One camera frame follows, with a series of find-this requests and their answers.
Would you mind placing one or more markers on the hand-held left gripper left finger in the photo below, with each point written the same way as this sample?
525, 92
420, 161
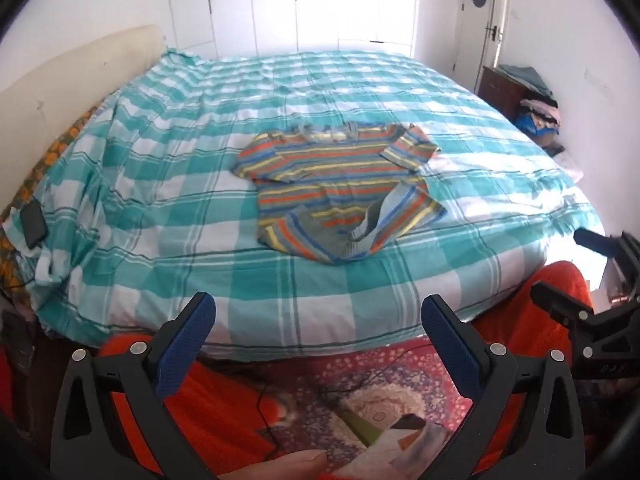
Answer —
186, 340

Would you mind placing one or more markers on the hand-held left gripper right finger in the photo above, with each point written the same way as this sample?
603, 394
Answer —
452, 345

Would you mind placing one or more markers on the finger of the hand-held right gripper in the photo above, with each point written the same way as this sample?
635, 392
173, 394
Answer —
552, 300
592, 241

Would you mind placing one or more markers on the striped t-shirt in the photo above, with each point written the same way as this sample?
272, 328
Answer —
325, 180

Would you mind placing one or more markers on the pile of folded clothes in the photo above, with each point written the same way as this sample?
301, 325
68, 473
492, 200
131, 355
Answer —
537, 110

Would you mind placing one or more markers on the person's left hand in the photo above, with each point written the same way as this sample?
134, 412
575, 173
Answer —
285, 466

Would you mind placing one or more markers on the patterned rug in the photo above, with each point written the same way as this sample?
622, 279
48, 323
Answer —
370, 395

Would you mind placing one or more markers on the teal checked bed cover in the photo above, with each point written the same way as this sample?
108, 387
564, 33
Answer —
210, 240

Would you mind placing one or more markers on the dark wooden nightstand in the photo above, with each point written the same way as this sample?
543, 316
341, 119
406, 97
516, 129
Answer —
502, 90

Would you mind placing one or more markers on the black phone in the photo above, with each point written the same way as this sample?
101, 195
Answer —
32, 224

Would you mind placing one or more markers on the white door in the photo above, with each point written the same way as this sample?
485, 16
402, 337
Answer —
482, 15

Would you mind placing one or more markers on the cream headboard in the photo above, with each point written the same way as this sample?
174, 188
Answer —
60, 80

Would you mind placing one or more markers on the white wardrobe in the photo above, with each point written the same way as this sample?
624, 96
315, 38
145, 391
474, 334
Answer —
295, 5

